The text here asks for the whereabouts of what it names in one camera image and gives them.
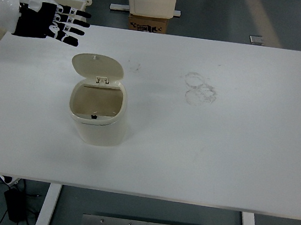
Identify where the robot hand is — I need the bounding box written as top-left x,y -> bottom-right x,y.
0,0 -> 94,49

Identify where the small cream lidded trash bin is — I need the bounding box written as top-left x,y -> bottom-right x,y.
61,51 -> 136,150

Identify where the cream plastic tub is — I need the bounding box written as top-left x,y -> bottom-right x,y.
0,0 -> 90,56

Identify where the grey metal floor bar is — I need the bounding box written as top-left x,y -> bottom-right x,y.
108,1 -> 182,19

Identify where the brown cardboard box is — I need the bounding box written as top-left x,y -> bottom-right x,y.
126,13 -> 169,35

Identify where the white power strip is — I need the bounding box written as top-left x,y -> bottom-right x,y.
0,175 -> 20,186

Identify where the black power adapter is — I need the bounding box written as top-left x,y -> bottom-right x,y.
0,186 -> 30,225

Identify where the small grey floor plate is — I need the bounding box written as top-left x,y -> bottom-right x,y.
248,34 -> 266,46

